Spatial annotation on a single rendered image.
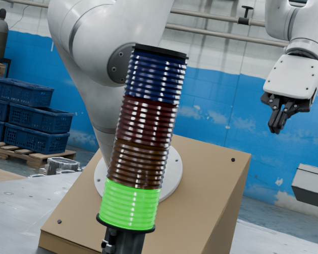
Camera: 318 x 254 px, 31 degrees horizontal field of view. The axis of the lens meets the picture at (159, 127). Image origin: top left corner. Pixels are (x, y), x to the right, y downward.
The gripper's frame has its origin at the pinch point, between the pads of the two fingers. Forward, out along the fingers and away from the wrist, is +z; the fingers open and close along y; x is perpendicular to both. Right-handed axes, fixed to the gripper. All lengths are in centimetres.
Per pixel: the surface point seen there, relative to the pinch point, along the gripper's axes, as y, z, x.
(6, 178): -212, 0, 164
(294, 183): 9.1, 13.1, -3.6
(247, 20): -225, -302, 381
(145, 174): 10, 35, -53
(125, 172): 8, 36, -54
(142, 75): 8, 27, -59
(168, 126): 10, 30, -54
